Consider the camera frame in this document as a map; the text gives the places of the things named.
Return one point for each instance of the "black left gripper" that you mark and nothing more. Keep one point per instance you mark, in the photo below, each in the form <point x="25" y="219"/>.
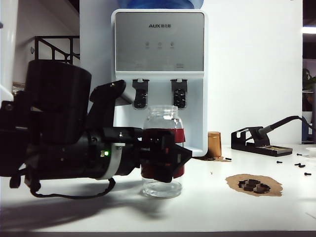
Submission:
<point x="128" y="158"/>

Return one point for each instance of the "clear jar with red bands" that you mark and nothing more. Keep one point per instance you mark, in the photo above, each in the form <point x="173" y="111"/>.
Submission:
<point x="163" y="116"/>

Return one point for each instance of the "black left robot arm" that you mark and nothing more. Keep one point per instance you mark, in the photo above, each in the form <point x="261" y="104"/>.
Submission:
<point x="56" y="98"/>

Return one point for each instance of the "dark dispenser tap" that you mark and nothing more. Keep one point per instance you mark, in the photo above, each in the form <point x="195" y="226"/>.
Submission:
<point x="142" y="96"/>
<point x="179" y="95"/>

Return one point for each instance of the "white AUX water dispenser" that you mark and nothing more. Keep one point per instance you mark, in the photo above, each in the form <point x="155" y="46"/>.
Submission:
<point x="197" y="98"/>

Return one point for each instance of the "blue water jug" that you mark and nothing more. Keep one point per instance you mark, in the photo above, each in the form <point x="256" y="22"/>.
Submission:
<point x="160" y="3"/>

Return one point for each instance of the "amber cylindrical cap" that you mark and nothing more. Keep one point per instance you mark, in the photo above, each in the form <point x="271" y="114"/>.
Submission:
<point x="214" y="144"/>

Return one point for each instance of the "small black plastic part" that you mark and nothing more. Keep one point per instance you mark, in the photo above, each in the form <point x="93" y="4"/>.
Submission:
<point x="252" y="182"/>
<point x="263" y="188"/>
<point x="242" y="184"/>

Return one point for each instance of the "black soldering iron stand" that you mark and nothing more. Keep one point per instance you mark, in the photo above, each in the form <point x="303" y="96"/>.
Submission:
<point x="259" y="148"/>

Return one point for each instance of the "black metal stair railing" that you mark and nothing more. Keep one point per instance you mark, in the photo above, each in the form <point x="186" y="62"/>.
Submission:
<point x="56" y="38"/>

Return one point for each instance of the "green potted plant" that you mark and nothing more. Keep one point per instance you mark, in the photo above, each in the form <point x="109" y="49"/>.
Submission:
<point x="309" y="79"/>

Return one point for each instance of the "white ceiling light strip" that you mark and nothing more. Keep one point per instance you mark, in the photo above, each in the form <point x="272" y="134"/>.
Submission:
<point x="309" y="29"/>

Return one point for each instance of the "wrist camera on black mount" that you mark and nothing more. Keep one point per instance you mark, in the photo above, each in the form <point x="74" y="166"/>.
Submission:
<point x="103" y="103"/>

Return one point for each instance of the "wooden frame with bubble wrap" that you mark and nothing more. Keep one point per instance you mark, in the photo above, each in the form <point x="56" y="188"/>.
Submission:
<point x="19" y="87"/>

